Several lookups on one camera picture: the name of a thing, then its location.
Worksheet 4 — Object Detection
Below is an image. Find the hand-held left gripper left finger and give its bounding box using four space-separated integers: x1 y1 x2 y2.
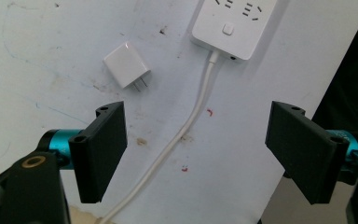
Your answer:
37 100 129 204

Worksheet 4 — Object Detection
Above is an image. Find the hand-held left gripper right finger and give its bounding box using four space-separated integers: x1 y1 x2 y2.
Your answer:
264 100 358 205

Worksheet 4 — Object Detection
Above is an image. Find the white charger plug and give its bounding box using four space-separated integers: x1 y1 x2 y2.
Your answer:
103 41 152 92

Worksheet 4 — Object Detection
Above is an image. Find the white power strip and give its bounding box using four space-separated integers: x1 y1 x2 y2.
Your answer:
190 0 278 63

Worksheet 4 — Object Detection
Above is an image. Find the white power strip cable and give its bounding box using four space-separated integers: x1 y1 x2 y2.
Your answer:
98 50 221 224

